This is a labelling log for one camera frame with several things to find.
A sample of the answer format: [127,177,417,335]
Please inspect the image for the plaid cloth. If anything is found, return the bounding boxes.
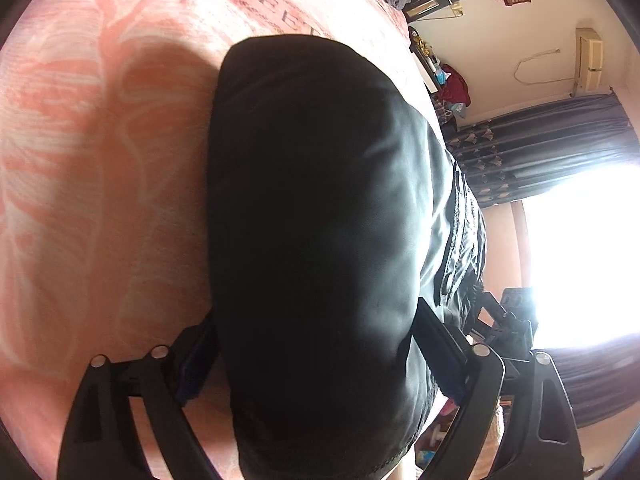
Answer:
[431,96,458,133]

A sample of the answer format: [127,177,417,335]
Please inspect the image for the black nightstand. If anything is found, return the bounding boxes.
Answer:
[408,26,446,94]

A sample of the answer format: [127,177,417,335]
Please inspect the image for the pink bed with sheet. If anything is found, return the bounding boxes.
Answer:
[1,0,430,479]

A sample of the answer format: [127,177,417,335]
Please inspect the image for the wall air conditioner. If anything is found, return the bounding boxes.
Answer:
[574,27,604,93]

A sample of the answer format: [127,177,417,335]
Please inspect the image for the black quilted pants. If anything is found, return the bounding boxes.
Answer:
[207,35,485,479]

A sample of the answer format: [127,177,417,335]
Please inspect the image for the dark patterned curtain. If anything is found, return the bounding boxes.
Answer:
[442,92,639,208]

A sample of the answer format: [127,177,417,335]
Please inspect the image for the dark red clothes pile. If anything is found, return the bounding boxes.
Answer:
[438,64,471,107]

